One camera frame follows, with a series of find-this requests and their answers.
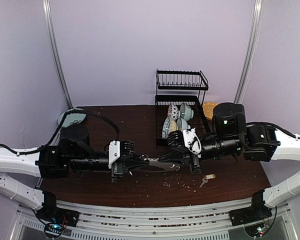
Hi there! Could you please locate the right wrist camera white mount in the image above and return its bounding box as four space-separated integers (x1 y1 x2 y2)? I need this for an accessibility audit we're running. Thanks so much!
181 128 202 155

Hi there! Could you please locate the black braided cable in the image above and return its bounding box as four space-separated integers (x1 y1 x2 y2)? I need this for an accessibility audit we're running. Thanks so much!
0 107 120 156

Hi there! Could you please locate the aluminium frame post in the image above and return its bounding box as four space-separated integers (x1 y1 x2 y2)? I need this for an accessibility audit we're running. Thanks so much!
42 0 73 109
233 0 264 104

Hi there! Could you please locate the pale green bowl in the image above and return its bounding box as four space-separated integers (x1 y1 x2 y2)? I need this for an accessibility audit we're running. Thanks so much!
176 117 191 131
179 102 194 121

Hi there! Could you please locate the light blue floral plate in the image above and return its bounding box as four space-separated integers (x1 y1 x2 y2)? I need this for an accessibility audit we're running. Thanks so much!
57 108 87 128

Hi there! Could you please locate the left aluminium frame post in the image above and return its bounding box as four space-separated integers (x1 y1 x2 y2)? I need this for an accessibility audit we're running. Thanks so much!
42 0 73 109

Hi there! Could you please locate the pale green bowl front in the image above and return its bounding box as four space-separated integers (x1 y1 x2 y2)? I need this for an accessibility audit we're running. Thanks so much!
176 117 191 131

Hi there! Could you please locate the black wire dish rack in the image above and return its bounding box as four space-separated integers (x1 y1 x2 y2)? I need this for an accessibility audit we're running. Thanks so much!
155 69 211 147

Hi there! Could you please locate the white blue patterned bowl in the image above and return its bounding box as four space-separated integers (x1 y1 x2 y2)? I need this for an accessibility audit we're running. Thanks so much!
167 103 180 121

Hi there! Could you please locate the yellow dotted plate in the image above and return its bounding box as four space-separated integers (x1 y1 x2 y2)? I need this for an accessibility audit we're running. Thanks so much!
202 102 218 121

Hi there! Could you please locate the pale green bowl rear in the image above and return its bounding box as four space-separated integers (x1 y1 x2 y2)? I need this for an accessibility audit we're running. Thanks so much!
179 102 194 121

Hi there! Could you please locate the key with yellow tag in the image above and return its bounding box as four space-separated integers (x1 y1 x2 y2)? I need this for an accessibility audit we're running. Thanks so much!
199 174 216 188

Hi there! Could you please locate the right aluminium frame post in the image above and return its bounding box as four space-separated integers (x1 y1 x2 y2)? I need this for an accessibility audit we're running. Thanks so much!
233 0 264 104

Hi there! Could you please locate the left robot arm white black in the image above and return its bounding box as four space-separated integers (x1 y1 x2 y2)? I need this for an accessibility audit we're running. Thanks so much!
0 124 150 223

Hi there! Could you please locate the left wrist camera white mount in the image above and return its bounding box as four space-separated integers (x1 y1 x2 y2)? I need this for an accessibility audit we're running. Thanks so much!
108 140 121 169

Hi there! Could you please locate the aluminium front rail base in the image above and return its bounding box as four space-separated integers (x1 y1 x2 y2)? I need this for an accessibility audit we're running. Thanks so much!
10 198 298 240

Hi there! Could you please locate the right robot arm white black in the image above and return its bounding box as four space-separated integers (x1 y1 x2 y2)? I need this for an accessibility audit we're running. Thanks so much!
159 102 300 221

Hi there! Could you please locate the beige blue patterned bowl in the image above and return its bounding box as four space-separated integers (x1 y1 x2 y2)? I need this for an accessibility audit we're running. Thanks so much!
161 116 178 139

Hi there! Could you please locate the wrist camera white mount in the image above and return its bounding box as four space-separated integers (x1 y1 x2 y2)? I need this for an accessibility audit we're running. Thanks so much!
108 140 121 169
181 128 202 155

